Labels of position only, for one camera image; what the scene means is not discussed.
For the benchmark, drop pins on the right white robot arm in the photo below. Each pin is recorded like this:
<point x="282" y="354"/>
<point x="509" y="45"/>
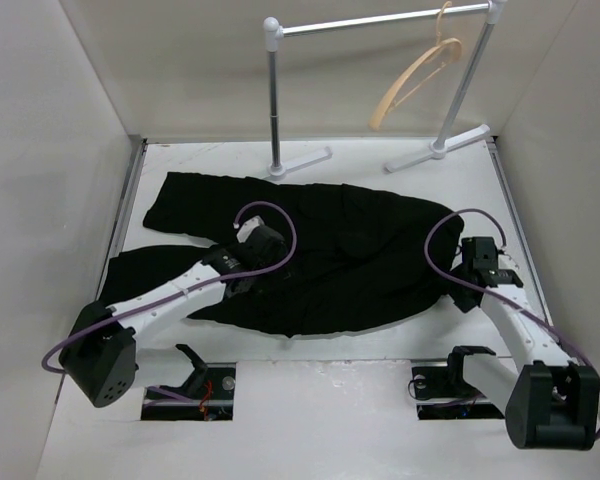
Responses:
<point x="548" y="400"/>

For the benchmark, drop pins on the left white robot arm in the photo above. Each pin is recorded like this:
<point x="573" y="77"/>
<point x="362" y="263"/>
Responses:
<point x="108" y="351"/>

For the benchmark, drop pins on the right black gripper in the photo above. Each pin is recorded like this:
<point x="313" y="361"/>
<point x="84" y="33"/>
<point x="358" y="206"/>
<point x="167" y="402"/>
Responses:
<point x="461" y="301"/>

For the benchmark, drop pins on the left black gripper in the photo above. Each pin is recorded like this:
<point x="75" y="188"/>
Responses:
<point x="278" y="255"/>

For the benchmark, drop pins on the beige wooden hanger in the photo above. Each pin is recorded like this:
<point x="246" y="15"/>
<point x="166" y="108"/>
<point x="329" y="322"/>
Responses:
<point x="446" y="51"/>

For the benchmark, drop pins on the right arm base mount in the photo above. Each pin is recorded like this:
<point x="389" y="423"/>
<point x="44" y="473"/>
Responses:
<point x="438" y="398"/>

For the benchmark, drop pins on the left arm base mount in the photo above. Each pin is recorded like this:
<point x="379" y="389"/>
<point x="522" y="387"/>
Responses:
<point x="211" y="400"/>

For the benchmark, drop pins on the black trousers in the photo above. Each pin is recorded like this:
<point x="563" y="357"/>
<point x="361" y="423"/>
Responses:
<point x="364" y="258"/>

